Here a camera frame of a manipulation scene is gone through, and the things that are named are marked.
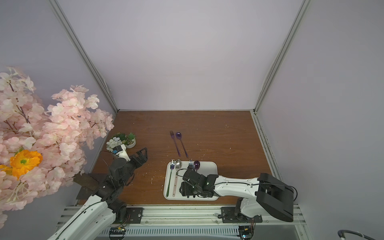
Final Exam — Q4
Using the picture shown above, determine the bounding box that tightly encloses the purple fork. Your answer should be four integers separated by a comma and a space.
170, 131, 181, 157

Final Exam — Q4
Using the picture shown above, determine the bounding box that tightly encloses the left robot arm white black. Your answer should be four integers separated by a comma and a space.
50, 147, 148, 240

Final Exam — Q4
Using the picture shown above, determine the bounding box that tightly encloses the purple spoon long handle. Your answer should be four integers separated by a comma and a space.
176, 132, 189, 158

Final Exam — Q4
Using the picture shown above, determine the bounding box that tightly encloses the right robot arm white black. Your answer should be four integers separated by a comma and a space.
179, 169, 297, 223

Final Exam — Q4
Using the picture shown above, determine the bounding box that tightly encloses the controller board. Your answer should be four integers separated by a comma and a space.
109, 227, 127, 240
238, 226, 254, 240

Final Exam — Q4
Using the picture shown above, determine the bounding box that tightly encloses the silver spoon pink handle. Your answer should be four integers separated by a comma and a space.
172, 159, 182, 197

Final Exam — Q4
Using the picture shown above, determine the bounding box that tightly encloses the orange artificial poppy flower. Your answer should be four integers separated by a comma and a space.
1, 150, 43, 179

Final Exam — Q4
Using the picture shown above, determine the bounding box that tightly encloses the green handled iridescent fork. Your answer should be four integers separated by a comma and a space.
166, 160, 175, 197

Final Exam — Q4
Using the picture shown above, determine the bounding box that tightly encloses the white plastic tray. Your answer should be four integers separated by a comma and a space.
164, 162, 218, 201

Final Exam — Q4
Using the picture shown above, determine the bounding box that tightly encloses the white flower beige pot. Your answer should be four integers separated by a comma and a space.
107, 137, 122, 152

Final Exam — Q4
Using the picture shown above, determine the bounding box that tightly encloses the left controller board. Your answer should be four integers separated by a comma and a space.
109, 227, 127, 240

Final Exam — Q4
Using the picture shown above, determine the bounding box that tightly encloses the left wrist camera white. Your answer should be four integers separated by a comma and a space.
112, 144, 131, 162

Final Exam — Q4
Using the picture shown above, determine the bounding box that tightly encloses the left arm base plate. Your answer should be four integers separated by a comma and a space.
115, 207, 144, 225

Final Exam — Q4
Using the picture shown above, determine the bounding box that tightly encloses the small succulent white pot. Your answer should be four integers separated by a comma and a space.
114, 133, 136, 149

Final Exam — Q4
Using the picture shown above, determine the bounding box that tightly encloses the left corner aluminium post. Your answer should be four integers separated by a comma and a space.
48, 0, 119, 114

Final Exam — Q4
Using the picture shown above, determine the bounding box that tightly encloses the pink blossom artificial tree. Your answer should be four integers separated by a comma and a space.
1, 67, 113, 225

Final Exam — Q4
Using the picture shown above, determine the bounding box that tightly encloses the black cable loop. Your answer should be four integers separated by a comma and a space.
337, 229, 377, 240

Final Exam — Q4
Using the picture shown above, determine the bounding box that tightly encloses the right corner aluminium post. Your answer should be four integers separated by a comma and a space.
253, 0, 311, 115

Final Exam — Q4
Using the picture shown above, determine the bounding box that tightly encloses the corner aluminium post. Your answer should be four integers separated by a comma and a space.
48, 0, 119, 114
253, 0, 311, 115

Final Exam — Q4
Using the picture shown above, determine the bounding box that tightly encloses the dark metal plate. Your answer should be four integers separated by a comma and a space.
74, 173, 106, 200

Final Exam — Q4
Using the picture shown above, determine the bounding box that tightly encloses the aluminium front rail frame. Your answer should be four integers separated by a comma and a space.
56, 205, 312, 240

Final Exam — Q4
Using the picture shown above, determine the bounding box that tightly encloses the right controller board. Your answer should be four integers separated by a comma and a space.
238, 226, 254, 240

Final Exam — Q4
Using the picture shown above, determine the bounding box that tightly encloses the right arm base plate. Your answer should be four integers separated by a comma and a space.
218, 207, 263, 224

